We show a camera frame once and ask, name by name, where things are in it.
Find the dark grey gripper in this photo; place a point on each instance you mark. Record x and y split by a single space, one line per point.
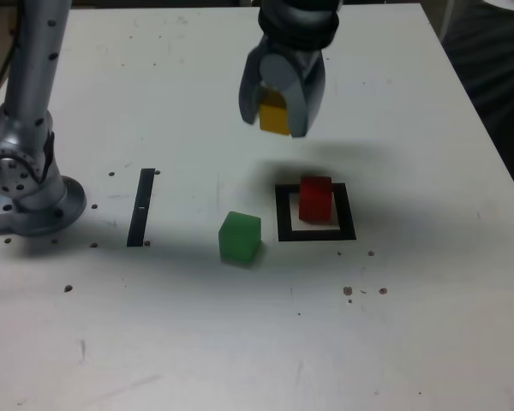
302 57

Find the yellow cube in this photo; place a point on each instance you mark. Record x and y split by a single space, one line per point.
273 117

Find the red cube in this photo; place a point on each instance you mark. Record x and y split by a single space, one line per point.
314 201

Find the green cube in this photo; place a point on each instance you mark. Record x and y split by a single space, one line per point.
239 240

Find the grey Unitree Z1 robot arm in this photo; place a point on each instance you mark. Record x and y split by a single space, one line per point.
30 85

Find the black tape square outline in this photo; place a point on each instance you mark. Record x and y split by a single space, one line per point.
282 214

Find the black tape strip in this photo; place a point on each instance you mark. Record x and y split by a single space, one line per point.
140 205

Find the person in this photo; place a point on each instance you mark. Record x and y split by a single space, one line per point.
492 64

